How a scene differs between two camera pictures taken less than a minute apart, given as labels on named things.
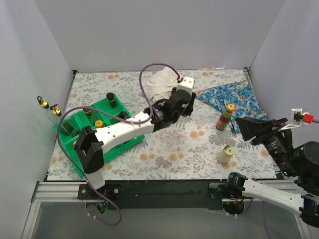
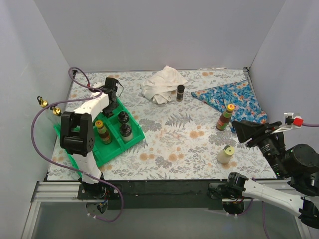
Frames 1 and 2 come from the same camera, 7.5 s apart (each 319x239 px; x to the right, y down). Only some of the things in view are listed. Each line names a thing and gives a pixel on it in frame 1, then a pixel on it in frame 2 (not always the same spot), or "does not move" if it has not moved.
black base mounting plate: x=168 y=194 does not move
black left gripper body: x=189 y=105 to x=109 y=109
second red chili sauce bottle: x=224 y=119 does not move
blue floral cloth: x=238 y=94 does not move
